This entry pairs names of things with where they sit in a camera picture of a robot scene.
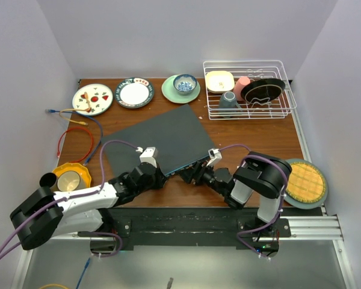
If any white strawberry pattern plate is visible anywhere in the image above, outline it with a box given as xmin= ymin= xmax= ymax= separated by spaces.
xmin=72 ymin=84 xmax=113 ymax=116

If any light green plate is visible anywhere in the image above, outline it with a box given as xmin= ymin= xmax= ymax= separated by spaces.
xmin=161 ymin=75 xmax=201 ymax=104

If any blue ethernet cable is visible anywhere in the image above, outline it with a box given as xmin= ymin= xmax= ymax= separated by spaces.
xmin=44 ymin=108 xmax=103 ymax=166

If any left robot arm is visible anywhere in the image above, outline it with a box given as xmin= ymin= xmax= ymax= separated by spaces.
xmin=10 ymin=163 xmax=167 ymax=250

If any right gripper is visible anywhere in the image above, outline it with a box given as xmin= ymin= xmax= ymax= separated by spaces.
xmin=176 ymin=160 xmax=226 ymax=197

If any yellow ethernet cable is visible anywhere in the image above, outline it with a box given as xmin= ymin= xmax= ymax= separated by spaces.
xmin=58 ymin=90 xmax=93 ymax=126

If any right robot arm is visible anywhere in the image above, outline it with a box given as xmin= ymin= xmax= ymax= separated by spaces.
xmin=179 ymin=148 xmax=292 ymax=237

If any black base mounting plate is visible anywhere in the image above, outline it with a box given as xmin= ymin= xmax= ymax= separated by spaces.
xmin=78 ymin=207 xmax=292 ymax=252

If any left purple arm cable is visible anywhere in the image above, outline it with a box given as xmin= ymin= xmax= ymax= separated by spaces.
xmin=0 ymin=140 xmax=144 ymax=272

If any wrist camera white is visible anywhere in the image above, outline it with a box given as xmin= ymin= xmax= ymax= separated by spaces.
xmin=206 ymin=148 xmax=222 ymax=167
xmin=140 ymin=147 xmax=158 ymax=168

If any grey mug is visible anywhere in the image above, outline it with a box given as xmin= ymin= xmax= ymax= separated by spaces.
xmin=219 ymin=91 xmax=241 ymax=119

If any beige bowl on yellow plate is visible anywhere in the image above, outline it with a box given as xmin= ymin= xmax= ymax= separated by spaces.
xmin=57 ymin=171 xmax=86 ymax=191

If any pink cup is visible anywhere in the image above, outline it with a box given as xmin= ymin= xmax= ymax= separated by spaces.
xmin=233 ymin=76 xmax=251 ymax=99

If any yellow scalloped plate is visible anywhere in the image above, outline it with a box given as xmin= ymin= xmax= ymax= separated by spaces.
xmin=52 ymin=163 xmax=92 ymax=188

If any cream square plate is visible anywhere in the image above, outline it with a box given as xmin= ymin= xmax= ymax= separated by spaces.
xmin=205 ymin=70 xmax=235 ymax=93

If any white plate dark green rim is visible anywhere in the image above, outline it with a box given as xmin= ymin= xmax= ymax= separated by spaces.
xmin=114 ymin=77 xmax=155 ymax=109

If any black round plate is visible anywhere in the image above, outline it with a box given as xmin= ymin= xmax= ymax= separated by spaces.
xmin=241 ymin=78 xmax=286 ymax=105

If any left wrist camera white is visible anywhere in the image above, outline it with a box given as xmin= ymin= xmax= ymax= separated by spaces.
xmin=140 ymin=147 xmax=158 ymax=168

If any grey plate with yellow mat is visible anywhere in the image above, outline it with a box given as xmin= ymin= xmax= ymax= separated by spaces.
xmin=285 ymin=158 xmax=329 ymax=210

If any black cup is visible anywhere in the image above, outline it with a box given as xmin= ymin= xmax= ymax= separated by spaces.
xmin=39 ymin=172 xmax=58 ymax=188

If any blue white patterned bowl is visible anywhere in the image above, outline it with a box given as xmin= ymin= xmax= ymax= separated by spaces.
xmin=173 ymin=74 xmax=197 ymax=95

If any white wire dish rack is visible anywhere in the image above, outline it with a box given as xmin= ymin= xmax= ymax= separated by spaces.
xmin=203 ymin=60 xmax=297 ymax=120

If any red ethernet cable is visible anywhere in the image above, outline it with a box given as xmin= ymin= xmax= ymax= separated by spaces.
xmin=56 ymin=126 xmax=94 ymax=163

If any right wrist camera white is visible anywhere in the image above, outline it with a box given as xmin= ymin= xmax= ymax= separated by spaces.
xmin=206 ymin=148 xmax=222 ymax=167

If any blue cable on floor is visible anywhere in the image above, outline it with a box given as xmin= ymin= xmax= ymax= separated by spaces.
xmin=75 ymin=257 xmax=91 ymax=289

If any black network switch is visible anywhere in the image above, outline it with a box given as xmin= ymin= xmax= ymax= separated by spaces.
xmin=102 ymin=105 xmax=215 ymax=176

